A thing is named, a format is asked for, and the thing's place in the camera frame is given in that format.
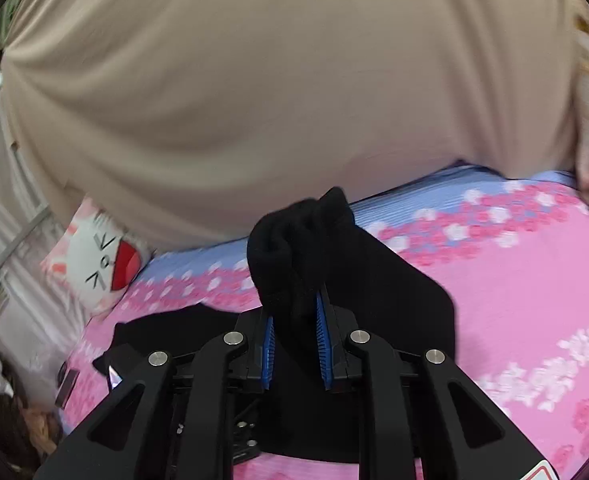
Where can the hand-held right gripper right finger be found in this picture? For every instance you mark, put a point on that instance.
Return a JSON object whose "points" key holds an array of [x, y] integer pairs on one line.
{"points": [[324, 345]]}

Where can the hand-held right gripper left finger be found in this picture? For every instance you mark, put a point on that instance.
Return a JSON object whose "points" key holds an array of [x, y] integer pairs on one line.
{"points": [[268, 355]]}

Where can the black pants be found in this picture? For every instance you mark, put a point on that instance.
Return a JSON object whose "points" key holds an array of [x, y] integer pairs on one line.
{"points": [[374, 285]]}

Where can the pink floral bed sheet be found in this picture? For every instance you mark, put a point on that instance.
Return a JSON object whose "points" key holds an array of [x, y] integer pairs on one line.
{"points": [[499, 310]]}

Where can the cartoon cat face pillow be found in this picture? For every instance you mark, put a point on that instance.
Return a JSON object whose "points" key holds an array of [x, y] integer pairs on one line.
{"points": [[89, 255]]}

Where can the beige padded headboard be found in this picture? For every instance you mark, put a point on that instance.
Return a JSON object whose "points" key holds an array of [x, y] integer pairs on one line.
{"points": [[274, 85]]}

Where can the silvery white curtain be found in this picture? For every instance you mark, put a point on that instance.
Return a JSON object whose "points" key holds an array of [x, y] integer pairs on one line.
{"points": [[4, 160]]}

